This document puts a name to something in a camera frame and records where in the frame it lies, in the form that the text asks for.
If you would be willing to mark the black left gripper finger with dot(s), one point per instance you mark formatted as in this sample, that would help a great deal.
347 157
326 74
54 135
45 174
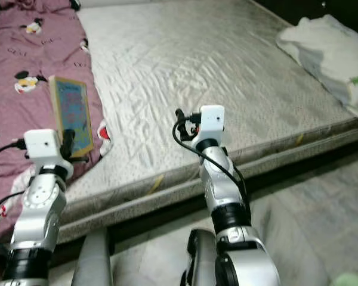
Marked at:
68 146

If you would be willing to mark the colourful children's board book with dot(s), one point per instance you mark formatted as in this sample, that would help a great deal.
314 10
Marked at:
74 113

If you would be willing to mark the pink Mickey print quilt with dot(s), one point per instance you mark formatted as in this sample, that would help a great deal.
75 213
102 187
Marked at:
24 53

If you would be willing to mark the white pillow with tree print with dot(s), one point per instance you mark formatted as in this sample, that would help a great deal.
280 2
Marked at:
328 53

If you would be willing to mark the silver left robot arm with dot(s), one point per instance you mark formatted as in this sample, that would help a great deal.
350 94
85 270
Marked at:
39 214

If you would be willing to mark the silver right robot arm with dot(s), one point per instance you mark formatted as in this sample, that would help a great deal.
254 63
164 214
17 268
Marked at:
221 190

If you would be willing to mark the white quilted mattress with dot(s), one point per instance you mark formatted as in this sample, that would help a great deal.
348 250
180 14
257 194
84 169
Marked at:
203 77

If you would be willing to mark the silver left robot leg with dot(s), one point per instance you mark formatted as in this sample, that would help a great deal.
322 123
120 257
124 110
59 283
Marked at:
92 262

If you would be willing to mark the silver robot leg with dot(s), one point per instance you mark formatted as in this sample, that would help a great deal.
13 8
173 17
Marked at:
92 262
203 262

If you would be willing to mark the silver right robot leg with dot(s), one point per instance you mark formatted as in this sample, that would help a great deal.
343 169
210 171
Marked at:
203 262

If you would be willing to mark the black tufted headboard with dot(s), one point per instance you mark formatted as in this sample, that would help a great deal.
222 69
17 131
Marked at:
322 7

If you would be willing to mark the light green cloth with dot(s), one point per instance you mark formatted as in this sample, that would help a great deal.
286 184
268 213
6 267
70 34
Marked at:
352 280

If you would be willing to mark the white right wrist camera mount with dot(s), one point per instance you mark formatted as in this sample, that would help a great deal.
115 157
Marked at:
212 122

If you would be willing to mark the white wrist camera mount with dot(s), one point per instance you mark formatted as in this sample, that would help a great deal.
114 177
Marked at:
42 149
212 122

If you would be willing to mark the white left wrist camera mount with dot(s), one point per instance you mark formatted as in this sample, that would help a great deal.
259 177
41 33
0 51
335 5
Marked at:
42 149

